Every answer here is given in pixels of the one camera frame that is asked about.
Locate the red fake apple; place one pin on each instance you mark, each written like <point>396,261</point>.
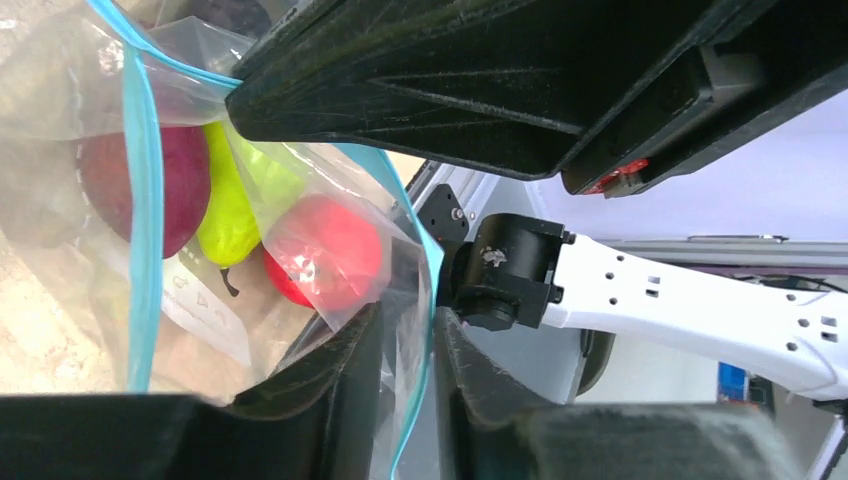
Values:
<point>321,254</point>

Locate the clear zip top bag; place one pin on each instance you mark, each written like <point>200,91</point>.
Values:
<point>178,301</point>

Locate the green fake pear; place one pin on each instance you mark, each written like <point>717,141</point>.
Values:
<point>252,185</point>

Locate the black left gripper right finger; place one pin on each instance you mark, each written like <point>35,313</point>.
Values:
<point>491,426</point>

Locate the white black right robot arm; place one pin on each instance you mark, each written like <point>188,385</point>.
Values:
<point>532,272</point>

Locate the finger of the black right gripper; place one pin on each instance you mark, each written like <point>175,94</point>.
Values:
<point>518,88</point>

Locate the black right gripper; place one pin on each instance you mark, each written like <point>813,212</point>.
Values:
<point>685,83</point>

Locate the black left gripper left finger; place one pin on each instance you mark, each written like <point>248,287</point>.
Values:
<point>316,419</point>

